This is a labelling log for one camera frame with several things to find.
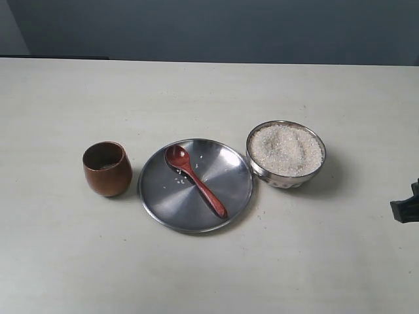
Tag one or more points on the steel bowl of rice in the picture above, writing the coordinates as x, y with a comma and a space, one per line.
284, 154

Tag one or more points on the brown wooden cup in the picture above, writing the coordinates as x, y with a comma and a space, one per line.
107, 168

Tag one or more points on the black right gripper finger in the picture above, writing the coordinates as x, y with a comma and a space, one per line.
406, 211

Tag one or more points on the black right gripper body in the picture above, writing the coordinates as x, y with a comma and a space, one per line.
415, 188

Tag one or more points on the brown wooden spoon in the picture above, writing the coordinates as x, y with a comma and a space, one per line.
179, 158

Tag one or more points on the round steel plate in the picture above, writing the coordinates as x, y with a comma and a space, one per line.
172, 198

